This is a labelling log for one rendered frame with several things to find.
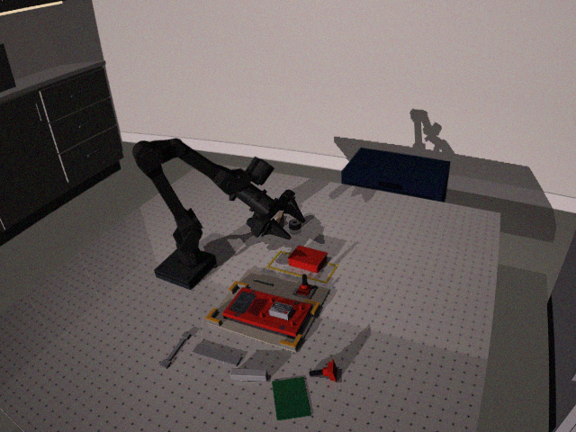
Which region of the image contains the black rubber tyre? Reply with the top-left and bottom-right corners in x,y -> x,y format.
289,219 -> 302,230

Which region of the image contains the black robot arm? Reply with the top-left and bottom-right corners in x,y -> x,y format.
132,139 -> 275,269

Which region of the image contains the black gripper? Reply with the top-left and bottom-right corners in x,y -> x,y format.
247,189 -> 305,240

